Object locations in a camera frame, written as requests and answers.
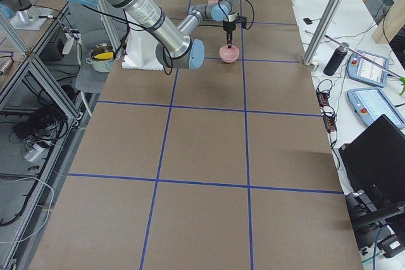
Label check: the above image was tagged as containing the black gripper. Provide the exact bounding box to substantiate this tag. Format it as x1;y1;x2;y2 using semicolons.
222;20;237;49

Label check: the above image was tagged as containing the pink bowl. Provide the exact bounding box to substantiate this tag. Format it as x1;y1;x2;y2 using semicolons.
219;45;240;63

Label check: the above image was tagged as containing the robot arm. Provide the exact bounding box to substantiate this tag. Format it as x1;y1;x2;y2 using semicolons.
65;0;246;70
1;0;53;30

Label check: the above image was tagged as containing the small black square device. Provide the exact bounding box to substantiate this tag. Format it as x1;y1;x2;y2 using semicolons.
303;18;313;25

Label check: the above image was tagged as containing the black water bottle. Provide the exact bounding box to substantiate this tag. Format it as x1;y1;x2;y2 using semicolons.
323;42;349;76

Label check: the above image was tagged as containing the white pot with yellow item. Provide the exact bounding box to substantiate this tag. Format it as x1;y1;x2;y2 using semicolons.
85;43;115;73

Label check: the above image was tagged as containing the teach pendant far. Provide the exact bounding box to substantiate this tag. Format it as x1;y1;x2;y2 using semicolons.
347;50;390;87

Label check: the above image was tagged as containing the teach pendant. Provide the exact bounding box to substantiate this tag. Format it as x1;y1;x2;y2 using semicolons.
347;87;404;129
347;50;390;87

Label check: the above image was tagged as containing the teach pendant near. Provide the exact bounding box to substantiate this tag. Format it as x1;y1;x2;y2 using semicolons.
347;87;404;129

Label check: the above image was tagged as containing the metal reacher grabber tool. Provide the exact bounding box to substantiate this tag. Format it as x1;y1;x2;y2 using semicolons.
324;34;405;96

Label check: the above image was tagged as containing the black laptop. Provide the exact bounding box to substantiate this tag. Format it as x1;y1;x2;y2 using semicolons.
339;114;404;203

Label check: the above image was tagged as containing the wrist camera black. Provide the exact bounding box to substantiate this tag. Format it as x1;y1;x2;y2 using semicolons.
237;16;247;30

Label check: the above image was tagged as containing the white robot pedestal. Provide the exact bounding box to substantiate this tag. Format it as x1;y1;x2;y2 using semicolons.
122;12;163;71

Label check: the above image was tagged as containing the aluminium frame post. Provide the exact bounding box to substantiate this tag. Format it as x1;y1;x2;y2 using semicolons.
302;0;342;66

